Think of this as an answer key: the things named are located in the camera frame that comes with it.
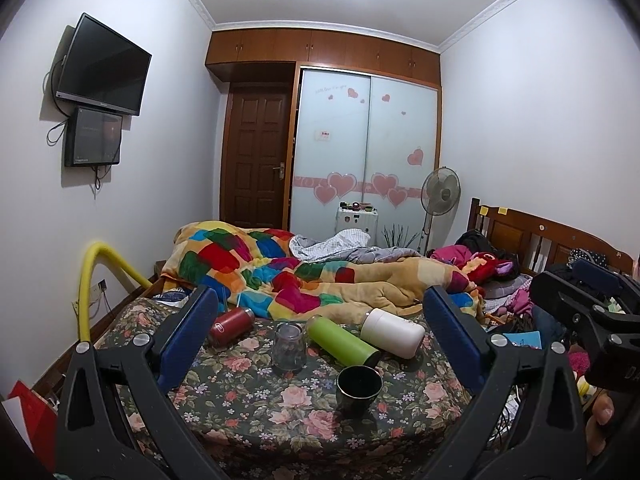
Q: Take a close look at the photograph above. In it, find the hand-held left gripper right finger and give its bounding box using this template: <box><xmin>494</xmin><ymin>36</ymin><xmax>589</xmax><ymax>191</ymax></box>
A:
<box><xmin>420</xmin><ymin>285</ymin><xmax>588</xmax><ymax>480</ymax></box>

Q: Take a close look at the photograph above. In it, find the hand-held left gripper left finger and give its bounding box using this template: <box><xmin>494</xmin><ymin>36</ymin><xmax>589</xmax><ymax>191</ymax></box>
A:
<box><xmin>54</xmin><ymin>285</ymin><xmax>226</xmax><ymax>480</ymax></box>

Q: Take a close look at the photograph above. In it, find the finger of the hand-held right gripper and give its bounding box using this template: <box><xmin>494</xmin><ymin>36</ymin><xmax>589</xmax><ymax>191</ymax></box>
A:
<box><xmin>530</xmin><ymin>270</ymin><xmax>622</xmax><ymax>343</ymax></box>
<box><xmin>570</xmin><ymin>258</ymin><xmax>640</xmax><ymax>306</ymax></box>

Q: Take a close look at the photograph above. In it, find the clear glass cup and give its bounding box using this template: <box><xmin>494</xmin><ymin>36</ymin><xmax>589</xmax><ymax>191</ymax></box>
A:
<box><xmin>271</xmin><ymin>323</ymin><xmax>307</xmax><ymax>373</ymax></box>

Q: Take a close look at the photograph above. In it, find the black cup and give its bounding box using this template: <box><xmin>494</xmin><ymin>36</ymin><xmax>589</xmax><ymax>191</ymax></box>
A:
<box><xmin>336</xmin><ymin>365</ymin><xmax>384</xmax><ymax>419</ymax></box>

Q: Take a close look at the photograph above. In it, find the person's right hand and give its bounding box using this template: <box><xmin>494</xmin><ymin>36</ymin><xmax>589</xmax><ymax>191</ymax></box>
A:
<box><xmin>584</xmin><ymin>391</ymin><xmax>620</xmax><ymax>458</ymax></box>

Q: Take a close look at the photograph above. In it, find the red thermos bottle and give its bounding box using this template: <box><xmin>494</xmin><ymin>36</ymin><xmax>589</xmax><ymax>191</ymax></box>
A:
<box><xmin>207</xmin><ymin>306</ymin><xmax>255</xmax><ymax>349</ymax></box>

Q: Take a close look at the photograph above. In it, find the purple clothing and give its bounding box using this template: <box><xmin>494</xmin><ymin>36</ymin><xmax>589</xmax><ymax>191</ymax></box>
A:
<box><xmin>502</xmin><ymin>280</ymin><xmax>537</xmax><ymax>317</ymax></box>

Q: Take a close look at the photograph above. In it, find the white thermos bottle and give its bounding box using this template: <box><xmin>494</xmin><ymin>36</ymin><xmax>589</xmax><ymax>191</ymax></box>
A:
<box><xmin>360</xmin><ymin>308</ymin><xmax>426</xmax><ymax>360</ymax></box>

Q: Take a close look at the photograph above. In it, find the blue book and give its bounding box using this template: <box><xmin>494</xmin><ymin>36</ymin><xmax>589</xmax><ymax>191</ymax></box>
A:
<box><xmin>501</xmin><ymin>330</ymin><xmax>543</xmax><ymax>351</ymax></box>

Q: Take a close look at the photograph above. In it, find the red plush toy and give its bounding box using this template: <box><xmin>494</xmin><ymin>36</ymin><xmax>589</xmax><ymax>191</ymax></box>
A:
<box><xmin>465</xmin><ymin>251</ymin><xmax>520</xmax><ymax>285</ymax></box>

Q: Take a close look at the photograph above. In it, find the pink clothing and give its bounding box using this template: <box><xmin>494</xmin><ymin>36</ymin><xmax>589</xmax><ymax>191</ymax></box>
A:
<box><xmin>431</xmin><ymin>244</ymin><xmax>475</xmax><ymax>265</ymax></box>

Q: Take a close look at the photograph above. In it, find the wooden headboard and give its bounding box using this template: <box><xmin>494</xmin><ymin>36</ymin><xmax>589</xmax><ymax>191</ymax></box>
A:
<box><xmin>467</xmin><ymin>197</ymin><xmax>636</xmax><ymax>278</ymax></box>

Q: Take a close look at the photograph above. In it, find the black clothing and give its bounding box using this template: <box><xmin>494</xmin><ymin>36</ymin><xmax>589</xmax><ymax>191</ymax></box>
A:
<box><xmin>456</xmin><ymin>229</ymin><xmax>497</xmax><ymax>257</ymax></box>

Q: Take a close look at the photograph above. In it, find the colourful patchwork blanket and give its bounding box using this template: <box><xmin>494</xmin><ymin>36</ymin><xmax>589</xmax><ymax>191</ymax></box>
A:
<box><xmin>160</xmin><ymin>220</ymin><xmax>485</xmax><ymax>322</ymax></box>

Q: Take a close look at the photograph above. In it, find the floral bed sheet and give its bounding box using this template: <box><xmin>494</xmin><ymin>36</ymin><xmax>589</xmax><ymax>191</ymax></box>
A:
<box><xmin>94</xmin><ymin>295</ymin><xmax>503</xmax><ymax>480</ymax></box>

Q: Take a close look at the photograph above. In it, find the green spiky plant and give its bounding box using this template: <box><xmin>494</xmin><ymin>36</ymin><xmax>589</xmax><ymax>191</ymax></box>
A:
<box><xmin>382</xmin><ymin>224</ymin><xmax>424</xmax><ymax>252</ymax></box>

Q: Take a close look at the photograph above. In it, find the green thermos bottle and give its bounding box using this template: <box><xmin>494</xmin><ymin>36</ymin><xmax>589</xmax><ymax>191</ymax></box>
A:
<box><xmin>306</xmin><ymin>315</ymin><xmax>382</xmax><ymax>367</ymax></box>

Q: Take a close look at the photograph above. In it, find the grey striped cloth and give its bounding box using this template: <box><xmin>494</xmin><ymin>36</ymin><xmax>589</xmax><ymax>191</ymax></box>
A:
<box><xmin>289</xmin><ymin>228</ymin><xmax>427</xmax><ymax>264</ymax></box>

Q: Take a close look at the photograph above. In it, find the standing fan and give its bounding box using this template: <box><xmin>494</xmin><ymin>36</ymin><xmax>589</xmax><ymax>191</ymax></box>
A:
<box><xmin>418</xmin><ymin>165</ymin><xmax>462</xmax><ymax>257</ymax></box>

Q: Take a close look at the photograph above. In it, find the white suitcase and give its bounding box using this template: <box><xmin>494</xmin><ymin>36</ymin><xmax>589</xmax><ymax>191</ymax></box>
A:
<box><xmin>335</xmin><ymin>202</ymin><xmax>380</xmax><ymax>247</ymax></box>

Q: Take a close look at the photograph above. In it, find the brown wooden door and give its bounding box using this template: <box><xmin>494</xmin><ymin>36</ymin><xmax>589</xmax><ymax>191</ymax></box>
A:
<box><xmin>220</xmin><ymin>91</ymin><xmax>292</xmax><ymax>231</ymax></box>

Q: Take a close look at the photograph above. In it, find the red paper bag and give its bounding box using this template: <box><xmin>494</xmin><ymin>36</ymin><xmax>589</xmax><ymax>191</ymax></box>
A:
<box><xmin>1</xmin><ymin>380</ymin><xmax>59</xmax><ymax>472</ymax></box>

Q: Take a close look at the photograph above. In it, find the wardrobe with heart stickers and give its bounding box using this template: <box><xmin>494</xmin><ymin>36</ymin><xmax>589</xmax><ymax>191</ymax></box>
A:
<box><xmin>288</xmin><ymin>62</ymin><xmax>444</xmax><ymax>257</ymax></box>

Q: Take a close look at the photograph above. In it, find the small black monitor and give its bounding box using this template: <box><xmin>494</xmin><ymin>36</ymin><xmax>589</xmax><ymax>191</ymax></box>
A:
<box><xmin>63</xmin><ymin>106</ymin><xmax>124</xmax><ymax>168</ymax></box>

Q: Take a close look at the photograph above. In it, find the large black television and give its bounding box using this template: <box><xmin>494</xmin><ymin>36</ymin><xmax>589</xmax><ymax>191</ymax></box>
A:
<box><xmin>53</xmin><ymin>12</ymin><xmax>153</xmax><ymax>117</ymax></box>

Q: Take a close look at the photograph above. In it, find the wooden overhead cabinet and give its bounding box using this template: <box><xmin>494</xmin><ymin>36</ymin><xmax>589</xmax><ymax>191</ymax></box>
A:
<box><xmin>205</xmin><ymin>29</ymin><xmax>442</xmax><ymax>87</ymax></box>

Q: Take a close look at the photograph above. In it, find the yellow padded rail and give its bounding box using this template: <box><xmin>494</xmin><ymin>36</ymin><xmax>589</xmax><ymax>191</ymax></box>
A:
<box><xmin>74</xmin><ymin>242</ymin><xmax>154</xmax><ymax>344</ymax></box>

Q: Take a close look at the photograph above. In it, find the black television cable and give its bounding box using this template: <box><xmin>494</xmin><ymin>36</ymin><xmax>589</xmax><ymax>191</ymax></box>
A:
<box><xmin>42</xmin><ymin>52</ymin><xmax>69</xmax><ymax>145</ymax></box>

